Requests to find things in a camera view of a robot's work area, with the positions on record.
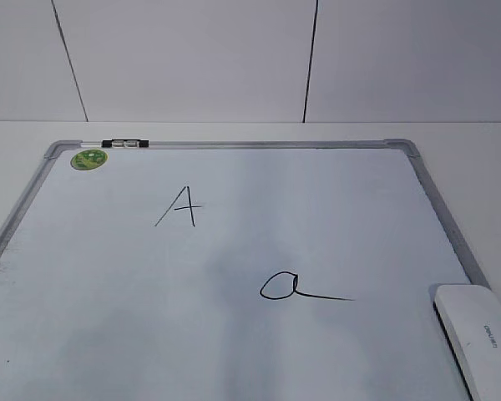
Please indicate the white whiteboard eraser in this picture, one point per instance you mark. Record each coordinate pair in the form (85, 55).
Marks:
(471, 319)

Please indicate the black and clear marker pen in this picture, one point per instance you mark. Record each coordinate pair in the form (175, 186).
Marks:
(116, 144)

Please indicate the round green magnet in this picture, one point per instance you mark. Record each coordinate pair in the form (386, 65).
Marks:
(88, 160)

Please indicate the white whiteboard with aluminium frame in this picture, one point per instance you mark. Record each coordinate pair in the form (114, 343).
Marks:
(286, 271)

